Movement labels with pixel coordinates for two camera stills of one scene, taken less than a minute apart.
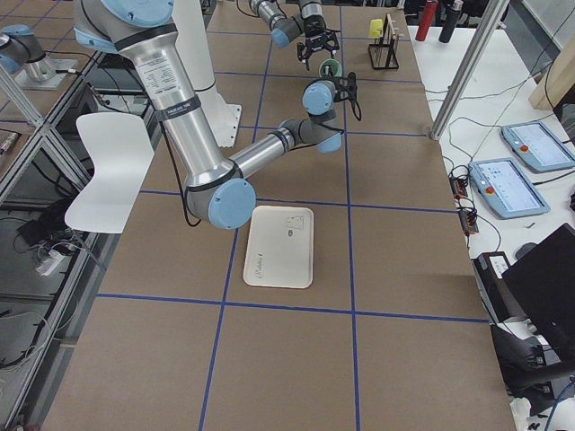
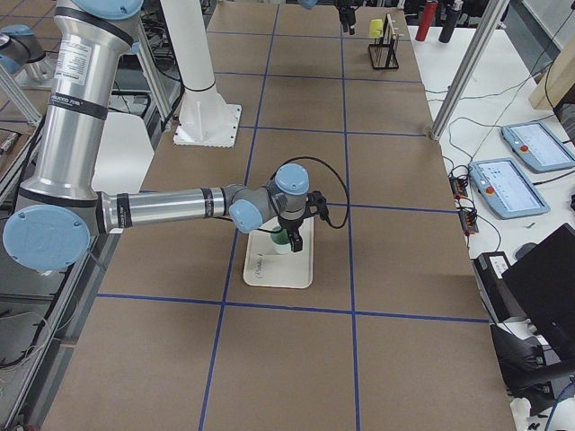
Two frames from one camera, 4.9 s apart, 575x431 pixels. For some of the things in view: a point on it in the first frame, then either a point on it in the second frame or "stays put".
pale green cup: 330,67 → 281,241
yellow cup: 375,28 stays put
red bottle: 426,21 stays put
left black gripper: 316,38 → 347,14
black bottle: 450,21 stays put
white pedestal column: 191,25 stays put
